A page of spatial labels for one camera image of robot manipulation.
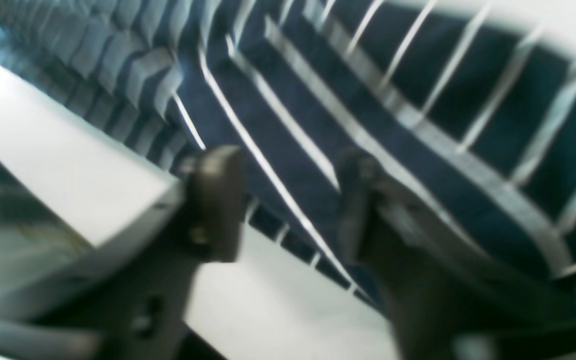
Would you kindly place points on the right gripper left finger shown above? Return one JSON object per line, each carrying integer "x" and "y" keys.
{"x": 125, "y": 299}

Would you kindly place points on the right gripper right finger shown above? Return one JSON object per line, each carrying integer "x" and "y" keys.
{"x": 444, "y": 301}

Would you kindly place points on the navy white striped T-shirt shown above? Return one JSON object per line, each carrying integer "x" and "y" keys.
{"x": 473, "y": 112}

